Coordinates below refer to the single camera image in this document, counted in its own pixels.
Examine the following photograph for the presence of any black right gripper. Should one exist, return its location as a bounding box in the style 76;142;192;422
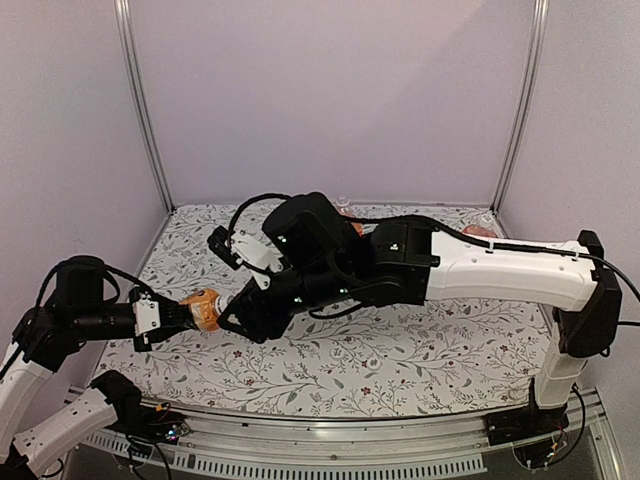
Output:
215;257;351;342

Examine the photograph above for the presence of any slim orange drink bottle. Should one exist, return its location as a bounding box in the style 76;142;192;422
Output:
179;289;231;332

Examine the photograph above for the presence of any large orange-label plastic bottle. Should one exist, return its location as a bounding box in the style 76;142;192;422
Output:
335;196;364;237

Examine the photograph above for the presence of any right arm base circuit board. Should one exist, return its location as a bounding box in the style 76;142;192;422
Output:
512;431;568;471

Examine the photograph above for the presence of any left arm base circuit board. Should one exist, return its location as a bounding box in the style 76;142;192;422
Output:
143;402;191;443

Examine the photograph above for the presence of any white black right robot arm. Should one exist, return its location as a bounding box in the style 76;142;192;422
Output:
208;192;622;445

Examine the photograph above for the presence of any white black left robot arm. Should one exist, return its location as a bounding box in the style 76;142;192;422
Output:
1;256;194;479

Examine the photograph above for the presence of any floral patterned table mat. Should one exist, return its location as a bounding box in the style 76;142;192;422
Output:
93;201;556;419

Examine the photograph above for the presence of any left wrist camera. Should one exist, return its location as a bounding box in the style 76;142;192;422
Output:
132;299;161;336

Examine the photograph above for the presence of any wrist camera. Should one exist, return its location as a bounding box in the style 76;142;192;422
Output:
207;226;284;290
132;299;161;336

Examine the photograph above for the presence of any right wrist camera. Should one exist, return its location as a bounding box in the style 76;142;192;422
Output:
207;226;284;290

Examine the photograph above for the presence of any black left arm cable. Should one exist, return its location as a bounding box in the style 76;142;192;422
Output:
0;255;171;480

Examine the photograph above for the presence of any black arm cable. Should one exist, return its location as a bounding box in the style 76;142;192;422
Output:
227;192;640;466
0;255;171;480

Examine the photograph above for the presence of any white perforated cable tray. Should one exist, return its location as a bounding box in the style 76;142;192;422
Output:
84;424;489;479

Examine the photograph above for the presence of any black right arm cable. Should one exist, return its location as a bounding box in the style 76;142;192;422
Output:
227;192;640;466

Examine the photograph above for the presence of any left aluminium frame post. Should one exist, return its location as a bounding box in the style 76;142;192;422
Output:
114;0;175;214

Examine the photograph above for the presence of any aluminium frame post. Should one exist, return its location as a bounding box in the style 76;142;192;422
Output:
491;0;550;216
114;0;175;214

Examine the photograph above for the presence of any right aluminium frame post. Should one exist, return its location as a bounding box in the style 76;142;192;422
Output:
491;0;550;216

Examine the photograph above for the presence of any aluminium front rail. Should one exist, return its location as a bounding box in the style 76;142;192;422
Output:
44;387;626;480

